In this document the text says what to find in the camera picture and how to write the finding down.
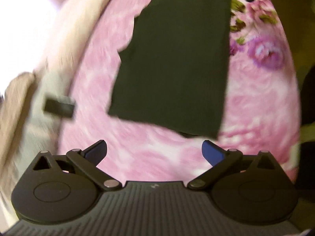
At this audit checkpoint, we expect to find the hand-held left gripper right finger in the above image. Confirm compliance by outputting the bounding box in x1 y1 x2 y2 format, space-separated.
188 140 283 190

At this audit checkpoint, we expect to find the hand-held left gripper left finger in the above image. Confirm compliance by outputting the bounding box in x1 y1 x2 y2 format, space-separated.
22 140 121 192

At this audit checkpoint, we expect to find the black t-shirt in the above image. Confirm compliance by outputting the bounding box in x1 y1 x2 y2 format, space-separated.
108 0 232 139

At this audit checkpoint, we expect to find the grey folded blanket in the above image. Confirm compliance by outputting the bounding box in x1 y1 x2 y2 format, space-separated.
25 0 121 158

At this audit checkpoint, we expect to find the pink floral blanket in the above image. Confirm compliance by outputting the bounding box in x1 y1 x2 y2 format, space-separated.
57 0 302 185

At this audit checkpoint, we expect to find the beige folded blanket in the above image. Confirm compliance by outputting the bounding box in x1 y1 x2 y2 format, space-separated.
0 72 35 185

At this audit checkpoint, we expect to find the person's dark clothing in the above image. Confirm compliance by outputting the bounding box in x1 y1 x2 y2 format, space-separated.
294 65 315 191

